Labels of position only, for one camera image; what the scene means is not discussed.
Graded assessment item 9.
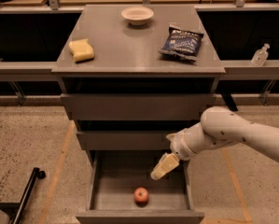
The blue chip bag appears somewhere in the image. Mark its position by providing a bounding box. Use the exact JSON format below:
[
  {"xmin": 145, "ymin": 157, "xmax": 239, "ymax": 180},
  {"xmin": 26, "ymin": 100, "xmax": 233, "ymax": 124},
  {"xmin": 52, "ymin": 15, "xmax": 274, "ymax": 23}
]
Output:
[{"xmin": 159, "ymin": 25, "xmax": 203, "ymax": 63}]

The grey top drawer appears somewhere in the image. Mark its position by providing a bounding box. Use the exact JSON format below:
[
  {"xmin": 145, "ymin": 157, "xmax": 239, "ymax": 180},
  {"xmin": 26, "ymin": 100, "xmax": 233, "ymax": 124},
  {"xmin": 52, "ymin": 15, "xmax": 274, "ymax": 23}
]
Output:
[{"xmin": 61, "ymin": 93, "xmax": 216, "ymax": 121}]

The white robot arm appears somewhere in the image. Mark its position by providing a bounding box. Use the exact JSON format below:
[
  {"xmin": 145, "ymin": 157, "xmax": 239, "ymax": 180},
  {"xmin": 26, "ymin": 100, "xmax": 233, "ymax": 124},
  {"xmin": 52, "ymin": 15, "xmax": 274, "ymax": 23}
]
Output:
[{"xmin": 150, "ymin": 106, "xmax": 279, "ymax": 180}]

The clear sanitizer bottle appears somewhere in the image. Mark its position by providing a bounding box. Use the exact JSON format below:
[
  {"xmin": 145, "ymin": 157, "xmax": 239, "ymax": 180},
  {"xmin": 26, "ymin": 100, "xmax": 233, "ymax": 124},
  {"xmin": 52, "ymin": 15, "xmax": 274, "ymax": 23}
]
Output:
[{"xmin": 251, "ymin": 43, "xmax": 270, "ymax": 66}]

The black chair leg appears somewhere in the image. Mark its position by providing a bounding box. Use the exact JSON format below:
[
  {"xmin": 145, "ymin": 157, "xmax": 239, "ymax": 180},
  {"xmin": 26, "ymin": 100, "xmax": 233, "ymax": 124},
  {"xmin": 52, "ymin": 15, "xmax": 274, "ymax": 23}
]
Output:
[{"xmin": 10, "ymin": 167, "xmax": 46, "ymax": 224}]

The red apple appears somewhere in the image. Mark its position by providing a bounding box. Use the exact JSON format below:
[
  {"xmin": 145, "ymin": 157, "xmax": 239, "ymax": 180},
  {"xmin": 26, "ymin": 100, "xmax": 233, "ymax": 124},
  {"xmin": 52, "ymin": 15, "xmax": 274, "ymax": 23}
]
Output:
[{"xmin": 133, "ymin": 187, "xmax": 149, "ymax": 204}]

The white bowl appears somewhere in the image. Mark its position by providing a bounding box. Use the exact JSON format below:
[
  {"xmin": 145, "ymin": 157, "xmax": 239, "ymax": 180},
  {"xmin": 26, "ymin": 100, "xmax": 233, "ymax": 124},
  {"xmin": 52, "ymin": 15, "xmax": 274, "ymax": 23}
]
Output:
[{"xmin": 121, "ymin": 7, "xmax": 154, "ymax": 26}]

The grey middle drawer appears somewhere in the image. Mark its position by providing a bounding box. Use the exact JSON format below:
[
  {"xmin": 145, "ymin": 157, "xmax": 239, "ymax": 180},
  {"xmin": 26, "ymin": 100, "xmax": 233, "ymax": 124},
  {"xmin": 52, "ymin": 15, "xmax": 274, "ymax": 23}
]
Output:
[{"xmin": 76, "ymin": 130, "xmax": 177, "ymax": 151}]

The grey drawer cabinet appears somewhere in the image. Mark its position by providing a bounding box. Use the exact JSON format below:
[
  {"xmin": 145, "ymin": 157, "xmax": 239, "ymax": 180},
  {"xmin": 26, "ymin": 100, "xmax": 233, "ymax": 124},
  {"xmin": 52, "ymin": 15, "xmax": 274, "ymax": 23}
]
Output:
[{"xmin": 50, "ymin": 4, "xmax": 226, "ymax": 166}]

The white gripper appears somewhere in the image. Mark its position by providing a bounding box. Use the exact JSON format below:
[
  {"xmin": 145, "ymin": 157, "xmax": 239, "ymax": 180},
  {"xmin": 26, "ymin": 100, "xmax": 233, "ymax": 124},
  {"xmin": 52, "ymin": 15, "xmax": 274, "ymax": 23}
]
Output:
[{"xmin": 150, "ymin": 129, "xmax": 197, "ymax": 180}]

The yellow sponge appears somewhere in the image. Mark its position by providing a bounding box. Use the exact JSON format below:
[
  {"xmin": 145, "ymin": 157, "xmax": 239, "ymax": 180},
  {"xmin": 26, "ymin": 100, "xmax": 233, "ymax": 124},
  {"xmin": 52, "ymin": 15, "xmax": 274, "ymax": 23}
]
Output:
[{"xmin": 69, "ymin": 39, "xmax": 94, "ymax": 63}]

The grey open bottom drawer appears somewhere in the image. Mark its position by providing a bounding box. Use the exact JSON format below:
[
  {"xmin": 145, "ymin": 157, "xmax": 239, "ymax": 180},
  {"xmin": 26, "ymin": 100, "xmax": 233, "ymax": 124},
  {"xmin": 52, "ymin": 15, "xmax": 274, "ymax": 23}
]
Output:
[{"xmin": 77, "ymin": 150, "xmax": 204, "ymax": 224}]

